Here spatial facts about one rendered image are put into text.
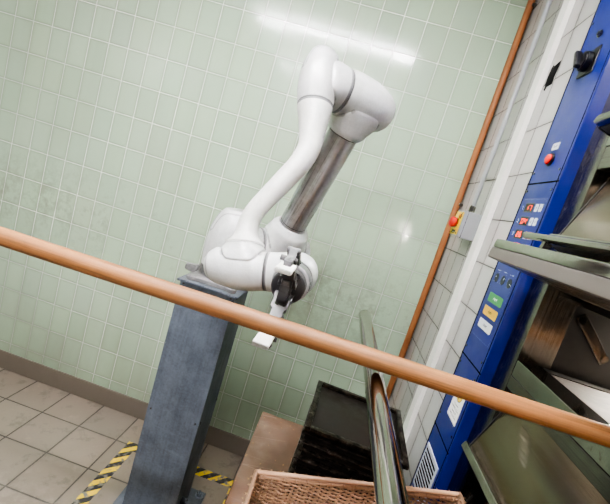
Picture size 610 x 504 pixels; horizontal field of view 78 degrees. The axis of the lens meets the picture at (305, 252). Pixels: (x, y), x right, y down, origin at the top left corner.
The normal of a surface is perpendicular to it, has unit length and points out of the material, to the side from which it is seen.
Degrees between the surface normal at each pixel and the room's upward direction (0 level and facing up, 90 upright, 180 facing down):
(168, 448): 90
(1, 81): 90
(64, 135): 90
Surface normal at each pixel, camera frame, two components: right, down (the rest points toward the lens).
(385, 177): -0.11, 0.12
